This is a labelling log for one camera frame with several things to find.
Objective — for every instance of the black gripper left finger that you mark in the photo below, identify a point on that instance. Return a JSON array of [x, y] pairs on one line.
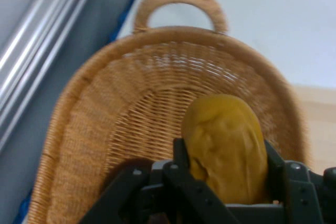
[[157, 197]]

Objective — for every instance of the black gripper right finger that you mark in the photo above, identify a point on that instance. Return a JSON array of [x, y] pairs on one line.
[[302, 200]]

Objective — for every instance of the yellow potato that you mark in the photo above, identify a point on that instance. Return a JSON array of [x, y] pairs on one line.
[[225, 142]]

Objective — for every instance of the light wooden cutting board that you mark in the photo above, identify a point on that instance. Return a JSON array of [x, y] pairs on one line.
[[320, 119]]

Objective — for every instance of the aluminium frame side rail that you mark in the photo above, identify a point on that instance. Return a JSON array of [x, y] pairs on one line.
[[39, 37]]

